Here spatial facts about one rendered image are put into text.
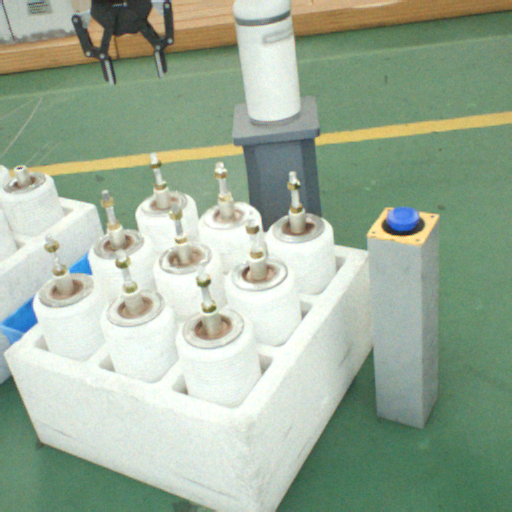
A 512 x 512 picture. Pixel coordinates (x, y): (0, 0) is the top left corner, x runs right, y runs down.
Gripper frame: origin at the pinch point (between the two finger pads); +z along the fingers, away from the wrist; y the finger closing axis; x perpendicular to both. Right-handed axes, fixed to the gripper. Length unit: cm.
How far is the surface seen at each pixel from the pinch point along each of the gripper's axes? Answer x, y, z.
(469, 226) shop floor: -19, -55, 47
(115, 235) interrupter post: 10.9, 6.7, 19.7
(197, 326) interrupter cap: 32.0, -4.6, 21.9
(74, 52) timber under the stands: -160, 40, 42
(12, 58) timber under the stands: -162, 63, 42
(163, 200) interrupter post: 0.8, 0.1, 20.6
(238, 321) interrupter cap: 32.3, -9.6, 21.8
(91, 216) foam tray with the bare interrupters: -16.2, 15.8, 30.6
